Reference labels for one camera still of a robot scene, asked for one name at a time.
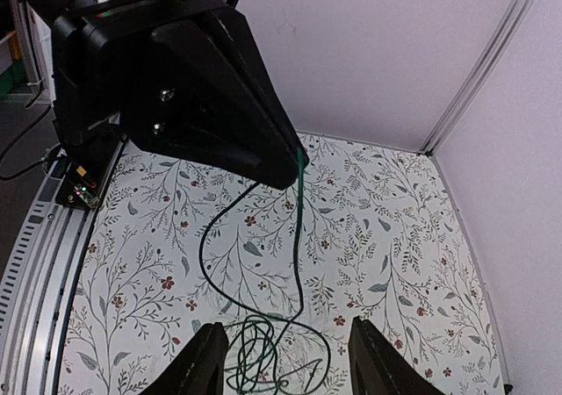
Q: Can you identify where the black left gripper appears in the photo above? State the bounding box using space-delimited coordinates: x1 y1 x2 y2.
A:
51 0 308 189

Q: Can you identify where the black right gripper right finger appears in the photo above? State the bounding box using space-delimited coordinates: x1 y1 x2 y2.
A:
349 318 443 395

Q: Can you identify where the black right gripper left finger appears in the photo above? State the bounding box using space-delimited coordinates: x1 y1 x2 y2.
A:
160 322 228 394

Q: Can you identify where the dark green cable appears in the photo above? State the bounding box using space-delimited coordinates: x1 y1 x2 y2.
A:
198 148 331 394

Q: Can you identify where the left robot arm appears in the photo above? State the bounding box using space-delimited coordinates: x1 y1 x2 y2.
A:
24 0 308 190

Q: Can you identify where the floral table mat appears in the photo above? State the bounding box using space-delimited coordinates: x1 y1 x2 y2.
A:
61 134 504 394

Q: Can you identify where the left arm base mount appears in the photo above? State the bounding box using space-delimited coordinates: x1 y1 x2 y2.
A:
54 125 126 211

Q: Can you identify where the aluminium front rail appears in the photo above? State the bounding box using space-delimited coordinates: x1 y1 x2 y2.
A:
0 148 128 395

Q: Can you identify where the right aluminium frame post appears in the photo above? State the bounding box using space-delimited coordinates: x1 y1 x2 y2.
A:
418 0 535 157

